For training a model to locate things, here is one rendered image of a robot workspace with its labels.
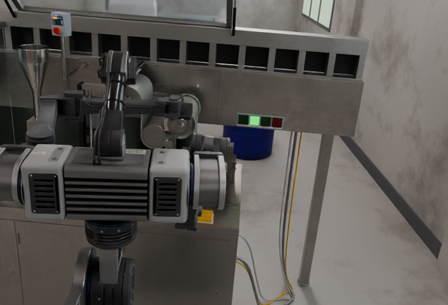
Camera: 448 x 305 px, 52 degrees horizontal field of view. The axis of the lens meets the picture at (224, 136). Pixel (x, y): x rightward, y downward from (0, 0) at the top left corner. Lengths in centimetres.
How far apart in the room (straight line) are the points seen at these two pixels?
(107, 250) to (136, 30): 143
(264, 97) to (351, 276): 154
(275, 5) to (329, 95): 602
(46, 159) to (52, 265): 128
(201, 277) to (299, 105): 100
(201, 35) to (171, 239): 101
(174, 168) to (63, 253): 131
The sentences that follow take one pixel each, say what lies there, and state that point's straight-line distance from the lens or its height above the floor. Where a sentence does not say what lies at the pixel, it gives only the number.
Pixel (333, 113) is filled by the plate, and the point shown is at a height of 126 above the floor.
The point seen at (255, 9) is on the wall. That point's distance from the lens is 838.
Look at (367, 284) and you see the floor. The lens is 342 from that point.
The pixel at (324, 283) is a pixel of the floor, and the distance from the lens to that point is 332.
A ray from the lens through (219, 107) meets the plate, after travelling 248.
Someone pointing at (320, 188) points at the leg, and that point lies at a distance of 287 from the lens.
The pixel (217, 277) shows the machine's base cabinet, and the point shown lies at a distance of 226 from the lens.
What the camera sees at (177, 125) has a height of 125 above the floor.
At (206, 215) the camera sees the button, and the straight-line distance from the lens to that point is 209.
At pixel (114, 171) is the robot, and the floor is 152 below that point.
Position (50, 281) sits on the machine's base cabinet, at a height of 49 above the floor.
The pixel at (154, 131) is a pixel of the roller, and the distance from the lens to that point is 222.
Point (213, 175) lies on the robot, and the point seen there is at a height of 149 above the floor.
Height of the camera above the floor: 202
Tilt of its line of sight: 22 degrees down
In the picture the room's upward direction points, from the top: 4 degrees clockwise
